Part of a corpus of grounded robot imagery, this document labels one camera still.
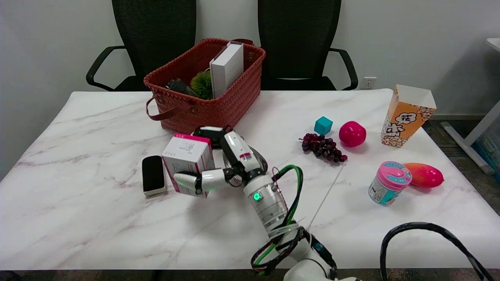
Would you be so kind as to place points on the white desk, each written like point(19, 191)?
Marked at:
point(474, 134)

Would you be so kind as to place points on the white and pink paper box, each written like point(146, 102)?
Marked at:
point(188, 152)

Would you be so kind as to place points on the pink lid jar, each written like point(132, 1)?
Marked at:
point(388, 185)

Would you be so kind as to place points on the tall white box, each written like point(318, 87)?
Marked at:
point(226, 68)

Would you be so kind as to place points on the orange popcorn paper box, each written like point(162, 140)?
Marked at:
point(404, 121)

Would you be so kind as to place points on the black object in basket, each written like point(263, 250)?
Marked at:
point(179, 86)

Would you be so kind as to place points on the black whiteboard eraser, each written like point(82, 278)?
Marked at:
point(153, 173)

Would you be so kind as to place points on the green artificial plant ball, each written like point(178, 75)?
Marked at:
point(202, 84)

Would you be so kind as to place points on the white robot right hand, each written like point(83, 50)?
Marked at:
point(239, 152)

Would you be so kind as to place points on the white wall outlet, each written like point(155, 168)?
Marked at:
point(369, 82)

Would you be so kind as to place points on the white zip tie tail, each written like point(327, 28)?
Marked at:
point(326, 195)

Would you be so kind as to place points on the red orange toy mango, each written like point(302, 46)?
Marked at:
point(425, 175)

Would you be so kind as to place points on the dark purple grape bunch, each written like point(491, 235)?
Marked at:
point(324, 147)

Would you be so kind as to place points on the red toy apple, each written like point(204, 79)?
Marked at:
point(352, 134)

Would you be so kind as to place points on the brown woven storage basket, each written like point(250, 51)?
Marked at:
point(213, 109)

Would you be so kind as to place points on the blue storage bin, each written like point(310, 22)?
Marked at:
point(490, 150)

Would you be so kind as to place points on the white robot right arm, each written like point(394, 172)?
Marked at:
point(269, 205)

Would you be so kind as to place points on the black mesh office chair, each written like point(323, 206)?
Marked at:
point(156, 35)
point(299, 39)

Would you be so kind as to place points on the teal cube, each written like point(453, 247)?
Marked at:
point(323, 125)

